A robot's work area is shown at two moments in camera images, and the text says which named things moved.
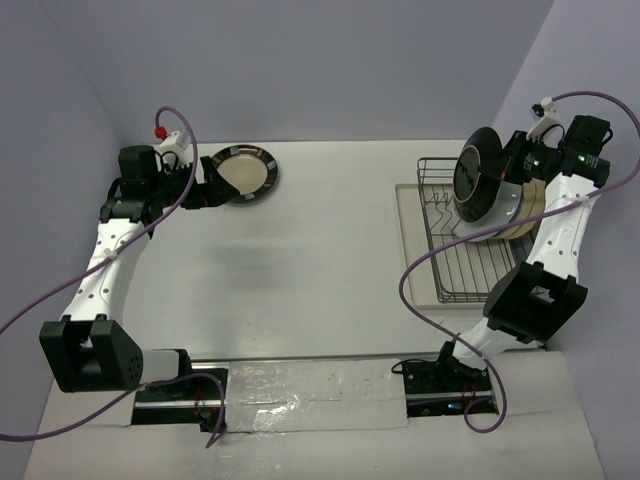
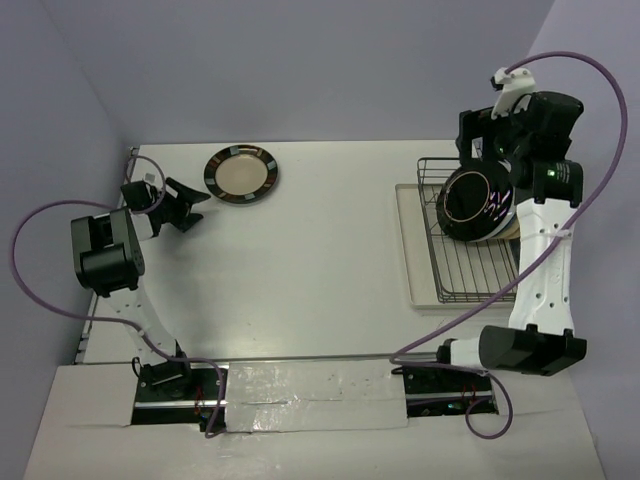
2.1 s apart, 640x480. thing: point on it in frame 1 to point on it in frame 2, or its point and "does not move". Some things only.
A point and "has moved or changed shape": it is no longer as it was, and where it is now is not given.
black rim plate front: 475,195 has moved or changed shape
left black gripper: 214,192 to 184,198
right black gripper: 506,164 to 477,123
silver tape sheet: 314,395 does not move
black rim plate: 250,170 does not move
